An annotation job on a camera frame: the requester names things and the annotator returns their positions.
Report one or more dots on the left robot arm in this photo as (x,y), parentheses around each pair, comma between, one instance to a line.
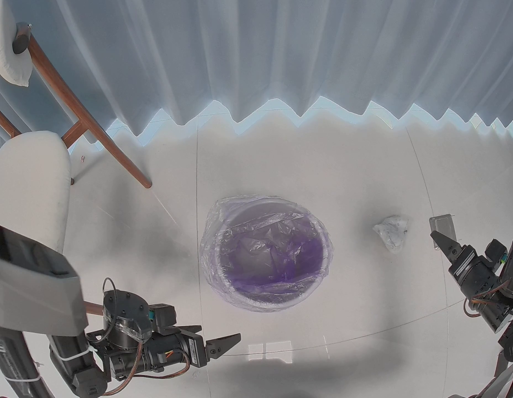
(32,284)

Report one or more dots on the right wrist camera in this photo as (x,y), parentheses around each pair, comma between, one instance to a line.
(496,254)

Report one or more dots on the white paper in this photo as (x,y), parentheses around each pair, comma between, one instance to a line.
(391,232)

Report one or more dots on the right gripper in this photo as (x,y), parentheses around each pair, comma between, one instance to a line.
(474,272)

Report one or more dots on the white trash bin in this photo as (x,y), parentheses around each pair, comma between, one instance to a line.
(260,299)

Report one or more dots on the white curtain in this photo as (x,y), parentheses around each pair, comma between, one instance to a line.
(281,35)

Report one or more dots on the white cushioned wooden chair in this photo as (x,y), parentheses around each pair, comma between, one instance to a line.
(28,189)

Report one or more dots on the purple plastic bag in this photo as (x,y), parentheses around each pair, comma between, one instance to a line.
(273,263)

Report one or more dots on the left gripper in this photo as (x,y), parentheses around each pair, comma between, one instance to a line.
(173,350)

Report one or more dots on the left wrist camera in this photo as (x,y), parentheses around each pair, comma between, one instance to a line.
(163,316)

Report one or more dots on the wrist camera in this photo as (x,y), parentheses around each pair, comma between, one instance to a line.
(496,254)
(163,316)

